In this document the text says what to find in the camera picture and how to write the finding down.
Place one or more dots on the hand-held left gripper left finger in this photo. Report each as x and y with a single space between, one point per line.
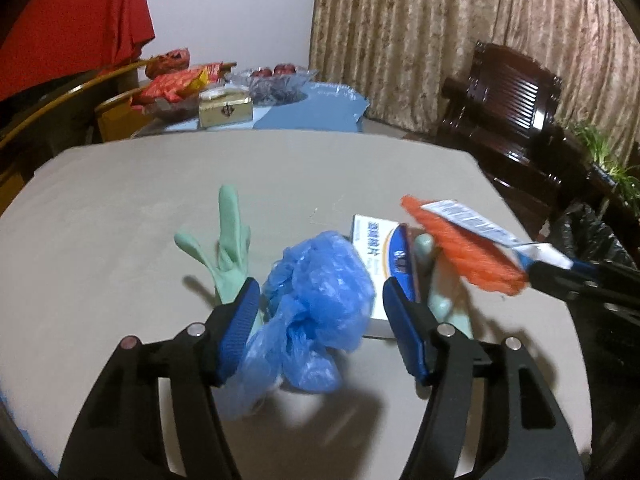
235 340

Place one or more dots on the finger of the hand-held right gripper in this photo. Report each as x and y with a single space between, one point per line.
565 282
615 272

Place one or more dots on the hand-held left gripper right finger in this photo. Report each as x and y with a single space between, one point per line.
402 332

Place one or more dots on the black-lined trash bin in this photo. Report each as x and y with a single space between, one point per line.
587 232

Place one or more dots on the blue plastic bag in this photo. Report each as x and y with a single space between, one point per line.
320 280

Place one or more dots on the orange foam fruit net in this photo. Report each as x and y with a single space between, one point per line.
460 245

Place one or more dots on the white toothpaste tube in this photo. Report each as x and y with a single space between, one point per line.
475 220

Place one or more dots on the green rubber glove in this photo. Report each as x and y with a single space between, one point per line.
231 245
440 285

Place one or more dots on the dark wooden side table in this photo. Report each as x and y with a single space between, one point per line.
595 185

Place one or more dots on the white medicine box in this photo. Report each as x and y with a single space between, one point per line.
370 240

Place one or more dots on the green potted plant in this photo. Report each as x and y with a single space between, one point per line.
605 155

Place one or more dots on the dark wooden armchair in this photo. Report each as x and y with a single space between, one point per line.
505 110

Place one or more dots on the gold tissue box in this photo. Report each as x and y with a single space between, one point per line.
225 110

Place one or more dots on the blue tablecloth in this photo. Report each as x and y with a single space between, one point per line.
315 110

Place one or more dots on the wooden cabinet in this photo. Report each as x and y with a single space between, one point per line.
115 120

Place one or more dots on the glass fruit bowl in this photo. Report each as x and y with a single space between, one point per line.
280 90

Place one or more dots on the red snack packet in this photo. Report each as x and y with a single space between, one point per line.
175 85

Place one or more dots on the red apple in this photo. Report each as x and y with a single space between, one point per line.
261 73
285 70

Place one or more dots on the patterned beige curtain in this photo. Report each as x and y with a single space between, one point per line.
450 25

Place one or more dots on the red crumpled bag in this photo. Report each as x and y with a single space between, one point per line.
167 62

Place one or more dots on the red cloth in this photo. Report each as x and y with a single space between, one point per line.
75 25

